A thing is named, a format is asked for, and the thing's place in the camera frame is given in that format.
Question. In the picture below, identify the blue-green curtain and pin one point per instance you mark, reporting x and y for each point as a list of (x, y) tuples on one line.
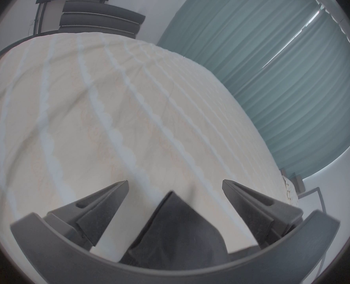
[(266, 69)]

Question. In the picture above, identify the black T-shirt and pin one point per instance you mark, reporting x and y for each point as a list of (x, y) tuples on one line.
[(177, 232)]

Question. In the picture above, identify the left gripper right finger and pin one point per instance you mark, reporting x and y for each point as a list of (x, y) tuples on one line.
[(251, 208)]

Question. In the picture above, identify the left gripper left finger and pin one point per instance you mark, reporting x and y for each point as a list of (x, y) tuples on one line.
[(104, 206)]

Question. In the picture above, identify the bed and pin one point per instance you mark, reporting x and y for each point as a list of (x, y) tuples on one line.
[(118, 114)]

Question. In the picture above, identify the white printed pillow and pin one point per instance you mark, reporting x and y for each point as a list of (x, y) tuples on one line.
[(291, 188)]

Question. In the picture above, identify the grey bedside table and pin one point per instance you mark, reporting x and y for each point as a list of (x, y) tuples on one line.
[(298, 179)]

